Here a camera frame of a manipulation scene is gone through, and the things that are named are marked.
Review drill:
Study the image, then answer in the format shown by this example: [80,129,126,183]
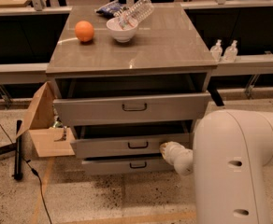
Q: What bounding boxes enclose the grey drawer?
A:
[81,154,173,175]
[71,120,193,159]
[53,93,210,126]

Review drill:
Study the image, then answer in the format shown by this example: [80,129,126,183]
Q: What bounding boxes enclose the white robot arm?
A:
[160,109,273,224]

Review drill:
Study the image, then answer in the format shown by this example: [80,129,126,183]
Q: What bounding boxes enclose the grey top drawer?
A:
[53,93,210,126]

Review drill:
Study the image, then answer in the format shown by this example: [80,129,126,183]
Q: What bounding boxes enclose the grey bottom drawer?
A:
[81,154,173,175]

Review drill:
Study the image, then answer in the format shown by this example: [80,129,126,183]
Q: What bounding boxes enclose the grey drawer cabinet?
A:
[45,2,219,161]

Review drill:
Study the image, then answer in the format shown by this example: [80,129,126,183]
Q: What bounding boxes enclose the left clear sanitizer bottle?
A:
[210,39,223,62]

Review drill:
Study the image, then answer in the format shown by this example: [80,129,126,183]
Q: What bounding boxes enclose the clear sanitizer bottle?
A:
[210,39,223,62]
[223,40,238,63]

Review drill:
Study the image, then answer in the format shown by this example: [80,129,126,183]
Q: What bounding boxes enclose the right clear sanitizer bottle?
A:
[223,40,238,63]

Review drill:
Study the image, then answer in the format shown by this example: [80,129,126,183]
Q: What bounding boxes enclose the brown cardboard box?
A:
[16,82,74,157]

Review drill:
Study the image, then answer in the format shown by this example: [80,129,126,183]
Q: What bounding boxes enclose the white bowl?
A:
[107,18,138,43]

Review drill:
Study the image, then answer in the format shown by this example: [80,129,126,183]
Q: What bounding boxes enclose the clear plastic bottle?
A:
[118,0,154,30]

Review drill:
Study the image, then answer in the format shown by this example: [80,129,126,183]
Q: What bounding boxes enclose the orange ball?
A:
[75,21,94,42]

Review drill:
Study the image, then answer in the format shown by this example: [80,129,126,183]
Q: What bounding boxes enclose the blue snack bag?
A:
[95,0,124,17]

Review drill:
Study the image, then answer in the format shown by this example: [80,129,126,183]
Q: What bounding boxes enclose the black stand leg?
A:
[12,119,24,182]

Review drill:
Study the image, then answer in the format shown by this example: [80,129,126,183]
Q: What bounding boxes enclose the black floor cable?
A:
[0,105,53,224]

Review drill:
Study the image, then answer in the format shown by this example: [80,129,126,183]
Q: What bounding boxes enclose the grey metal rail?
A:
[0,54,273,85]

